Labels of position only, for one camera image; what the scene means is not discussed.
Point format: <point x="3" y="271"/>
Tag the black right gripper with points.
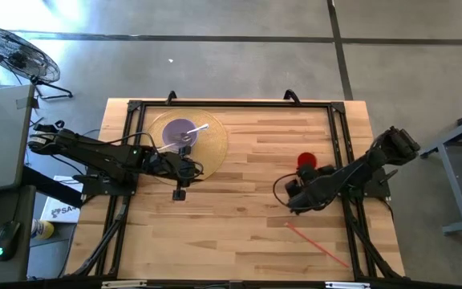
<point x="313" y="184"/>

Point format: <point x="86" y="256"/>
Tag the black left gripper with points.
<point x="185" y="168"/>

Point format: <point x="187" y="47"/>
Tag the silver metal spoon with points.
<point x="199" y="129"/>

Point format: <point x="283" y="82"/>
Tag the red ribbed cup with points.
<point x="307" y="159"/>

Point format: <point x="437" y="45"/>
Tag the red plastic straw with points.
<point x="319" y="247"/>

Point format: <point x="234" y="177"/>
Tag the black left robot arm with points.
<point x="94" y="154"/>

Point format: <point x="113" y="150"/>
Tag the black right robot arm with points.
<point x="359" y="170"/>

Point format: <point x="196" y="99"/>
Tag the lilac ceramic bowl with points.
<point x="173" y="130"/>

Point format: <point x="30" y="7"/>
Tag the round woven beige placemat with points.
<point x="215" y="144"/>

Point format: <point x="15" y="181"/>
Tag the white printed cardboard box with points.
<point x="60" y="204"/>

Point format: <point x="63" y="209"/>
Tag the grey metal stand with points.
<point x="451" y="172"/>

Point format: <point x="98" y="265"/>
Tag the black floor fan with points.
<point x="18" y="56"/>

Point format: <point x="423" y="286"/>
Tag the black computer mouse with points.
<point x="6" y="241"/>

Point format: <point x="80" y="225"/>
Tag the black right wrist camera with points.
<point x="292" y="187"/>

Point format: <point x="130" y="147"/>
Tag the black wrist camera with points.
<point x="292" y="187"/>
<point x="160" y="162"/>

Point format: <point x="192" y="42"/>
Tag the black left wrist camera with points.
<point x="160" y="162"/>

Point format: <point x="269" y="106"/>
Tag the black aluminium rig frame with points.
<point x="235" y="104"/>

